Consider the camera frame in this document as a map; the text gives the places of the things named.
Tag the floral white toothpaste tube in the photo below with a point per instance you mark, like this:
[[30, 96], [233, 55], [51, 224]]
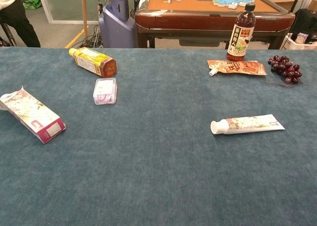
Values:
[[247, 124]]

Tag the teal blue carpeted table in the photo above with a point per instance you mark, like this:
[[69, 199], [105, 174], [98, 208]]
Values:
[[158, 174]]

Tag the blue plastic machine base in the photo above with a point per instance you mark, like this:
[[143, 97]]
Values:
[[116, 30]]

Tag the dark labeled sauce bottle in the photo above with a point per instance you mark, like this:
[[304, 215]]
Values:
[[241, 37]]

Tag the pink floral carton box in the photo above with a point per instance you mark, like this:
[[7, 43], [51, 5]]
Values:
[[32, 113]]

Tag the clear plastic floss pick box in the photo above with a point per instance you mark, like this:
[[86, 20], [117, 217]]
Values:
[[105, 92]]

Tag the yellow label tea bottle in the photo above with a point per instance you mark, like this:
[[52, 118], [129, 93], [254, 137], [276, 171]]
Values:
[[91, 60]]

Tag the orange spout pouch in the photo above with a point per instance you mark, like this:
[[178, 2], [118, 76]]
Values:
[[242, 67]]

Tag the brown mahjong table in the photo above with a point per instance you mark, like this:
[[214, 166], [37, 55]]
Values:
[[198, 20]]

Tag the wooden pole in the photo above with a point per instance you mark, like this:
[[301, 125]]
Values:
[[84, 13]]

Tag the dark red grape bunch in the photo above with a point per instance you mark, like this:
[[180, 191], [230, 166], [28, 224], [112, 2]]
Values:
[[284, 67]]

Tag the white plastic basket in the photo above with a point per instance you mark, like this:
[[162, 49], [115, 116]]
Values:
[[294, 46]]

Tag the small printed carton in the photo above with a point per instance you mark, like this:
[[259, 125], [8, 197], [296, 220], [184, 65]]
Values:
[[301, 38]]

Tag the green bag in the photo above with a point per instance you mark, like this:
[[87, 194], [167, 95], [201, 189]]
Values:
[[32, 3]]

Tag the person in black trousers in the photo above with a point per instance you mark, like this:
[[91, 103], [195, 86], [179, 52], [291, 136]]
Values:
[[17, 20]]

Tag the black bag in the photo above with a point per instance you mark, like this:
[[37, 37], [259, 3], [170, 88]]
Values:
[[305, 20]]

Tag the metal stool frame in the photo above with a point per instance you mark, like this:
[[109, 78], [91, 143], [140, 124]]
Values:
[[7, 35]]

